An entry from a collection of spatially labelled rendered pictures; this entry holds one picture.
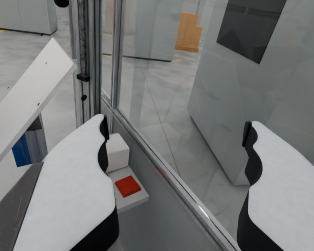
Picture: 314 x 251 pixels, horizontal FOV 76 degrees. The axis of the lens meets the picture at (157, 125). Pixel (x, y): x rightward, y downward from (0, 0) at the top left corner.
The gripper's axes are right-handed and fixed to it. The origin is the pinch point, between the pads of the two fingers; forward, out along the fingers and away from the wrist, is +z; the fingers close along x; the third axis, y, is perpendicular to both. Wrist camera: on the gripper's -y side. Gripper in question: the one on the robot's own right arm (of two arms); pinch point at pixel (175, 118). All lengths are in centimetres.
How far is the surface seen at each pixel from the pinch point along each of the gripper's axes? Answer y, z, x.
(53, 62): 8, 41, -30
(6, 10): 27, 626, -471
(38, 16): 41, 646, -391
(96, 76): 23, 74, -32
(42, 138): 29, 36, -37
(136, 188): 57, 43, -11
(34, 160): 36, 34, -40
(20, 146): 36, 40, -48
